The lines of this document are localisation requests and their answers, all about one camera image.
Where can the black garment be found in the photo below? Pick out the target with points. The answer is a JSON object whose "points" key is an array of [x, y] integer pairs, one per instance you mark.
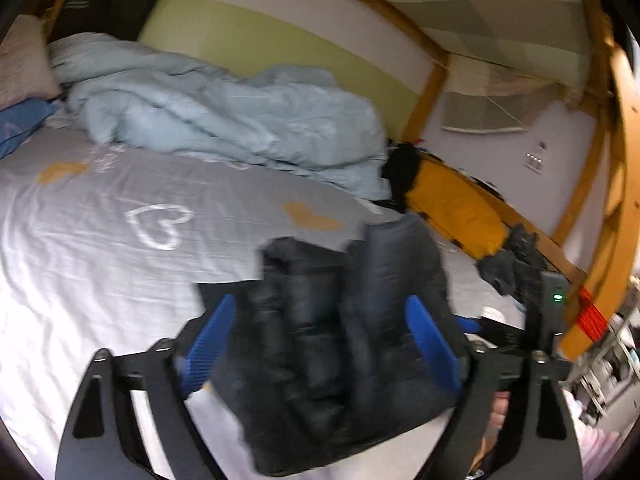
{"points": [[400, 170]]}

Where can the white storage rack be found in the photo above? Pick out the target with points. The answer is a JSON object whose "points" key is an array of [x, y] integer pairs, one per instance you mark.
{"points": [[607, 365]]}

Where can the yellow cushion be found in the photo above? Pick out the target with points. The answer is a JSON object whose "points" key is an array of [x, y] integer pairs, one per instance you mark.
{"points": [[450, 205]]}

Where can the black puffer jacket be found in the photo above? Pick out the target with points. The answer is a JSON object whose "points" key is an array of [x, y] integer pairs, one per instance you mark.
{"points": [[325, 340]]}

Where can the dark grey garment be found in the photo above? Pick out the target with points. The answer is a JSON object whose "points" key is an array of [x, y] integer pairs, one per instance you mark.
{"points": [[505, 265]]}

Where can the wooden bed frame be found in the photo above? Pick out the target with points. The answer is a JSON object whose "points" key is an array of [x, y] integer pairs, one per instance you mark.
{"points": [[425, 105]]}

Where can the pink pillow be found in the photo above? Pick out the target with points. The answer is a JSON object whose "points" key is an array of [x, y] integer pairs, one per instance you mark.
{"points": [[25, 65]]}

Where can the light blue duvet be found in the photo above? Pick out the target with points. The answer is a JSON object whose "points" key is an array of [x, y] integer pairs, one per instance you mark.
{"points": [[210, 110]]}

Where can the folded hanging mosquito net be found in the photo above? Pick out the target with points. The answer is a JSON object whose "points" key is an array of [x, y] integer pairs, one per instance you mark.
{"points": [[490, 105]]}

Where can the red tag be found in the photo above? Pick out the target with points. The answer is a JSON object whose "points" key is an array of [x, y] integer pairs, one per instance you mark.
{"points": [[594, 317]]}

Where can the blue pillow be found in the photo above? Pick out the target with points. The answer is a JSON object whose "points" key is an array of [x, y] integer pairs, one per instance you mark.
{"points": [[22, 122]]}

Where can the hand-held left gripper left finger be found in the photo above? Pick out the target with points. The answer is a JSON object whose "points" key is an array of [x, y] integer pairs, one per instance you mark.
{"points": [[210, 345]]}

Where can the grey heart print bed sheet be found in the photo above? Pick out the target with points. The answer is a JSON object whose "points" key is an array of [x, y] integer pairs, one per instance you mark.
{"points": [[100, 260]]}

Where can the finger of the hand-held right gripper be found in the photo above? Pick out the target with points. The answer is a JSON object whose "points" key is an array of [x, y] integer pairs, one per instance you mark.
{"points": [[502, 335]]}

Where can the checked canopy cloth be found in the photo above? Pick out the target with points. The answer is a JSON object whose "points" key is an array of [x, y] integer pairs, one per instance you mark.
{"points": [[475, 5]]}

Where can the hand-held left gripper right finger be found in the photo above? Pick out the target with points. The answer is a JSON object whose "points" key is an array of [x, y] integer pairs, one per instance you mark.
{"points": [[432, 345]]}

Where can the person's right hand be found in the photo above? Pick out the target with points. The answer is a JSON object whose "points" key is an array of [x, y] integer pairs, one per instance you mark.
{"points": [[500, 412]]}

